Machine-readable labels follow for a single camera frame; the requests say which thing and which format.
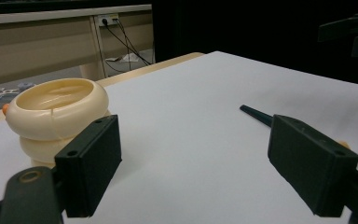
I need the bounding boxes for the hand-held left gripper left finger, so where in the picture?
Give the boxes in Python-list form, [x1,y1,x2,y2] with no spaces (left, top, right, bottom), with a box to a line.
[54,114,123,218]

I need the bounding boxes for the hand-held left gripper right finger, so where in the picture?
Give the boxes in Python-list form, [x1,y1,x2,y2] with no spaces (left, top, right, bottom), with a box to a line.
[267,114,358,217]

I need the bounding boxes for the cream ring-shaped plastic holder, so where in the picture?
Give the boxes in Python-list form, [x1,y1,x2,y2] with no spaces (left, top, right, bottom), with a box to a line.
[2,77,111,169]

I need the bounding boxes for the grey parts pile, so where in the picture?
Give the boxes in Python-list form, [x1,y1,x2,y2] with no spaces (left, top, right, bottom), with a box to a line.
[0,81,35,115]

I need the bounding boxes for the white paper sheet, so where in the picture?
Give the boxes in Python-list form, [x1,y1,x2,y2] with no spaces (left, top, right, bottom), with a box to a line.
[105,52,148,63]

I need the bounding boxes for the white table cover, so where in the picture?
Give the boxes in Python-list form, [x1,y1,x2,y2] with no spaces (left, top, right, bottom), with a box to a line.
[0,50,358,224]

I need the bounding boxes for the beige office desk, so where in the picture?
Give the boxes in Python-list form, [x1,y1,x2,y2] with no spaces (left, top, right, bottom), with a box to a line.
[0,4,154,89]

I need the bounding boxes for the black power cable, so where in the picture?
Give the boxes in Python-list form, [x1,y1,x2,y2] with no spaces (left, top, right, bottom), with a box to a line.
[114,18,133,72]
[102,19,152,66]

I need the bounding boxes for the white wall power outlet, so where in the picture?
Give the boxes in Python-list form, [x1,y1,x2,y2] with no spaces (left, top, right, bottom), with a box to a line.
[94,13,120,27]

